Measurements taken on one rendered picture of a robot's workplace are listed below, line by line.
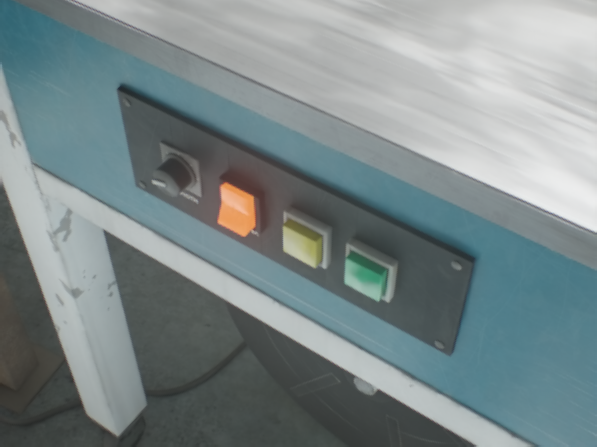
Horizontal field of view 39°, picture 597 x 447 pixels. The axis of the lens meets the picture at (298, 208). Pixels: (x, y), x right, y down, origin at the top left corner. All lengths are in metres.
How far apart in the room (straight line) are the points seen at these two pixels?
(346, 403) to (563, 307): 0.59
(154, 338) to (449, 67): 0.85
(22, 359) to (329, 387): 0.44
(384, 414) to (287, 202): 0.51
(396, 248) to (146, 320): 0.83
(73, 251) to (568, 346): 0.49
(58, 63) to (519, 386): 0.36
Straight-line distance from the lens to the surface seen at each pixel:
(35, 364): 1.25
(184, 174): 0.54
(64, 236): 0.79
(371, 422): 1.01
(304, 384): 1.04
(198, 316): 1.27
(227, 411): 1.18
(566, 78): 0.48
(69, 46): 0.57
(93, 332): 0.91
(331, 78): 0.46
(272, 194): 0.51
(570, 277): 0.43
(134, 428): 1.12
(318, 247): 0.50
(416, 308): 0.50
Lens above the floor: 1.02
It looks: 47 degrees down
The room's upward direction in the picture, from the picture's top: straight up
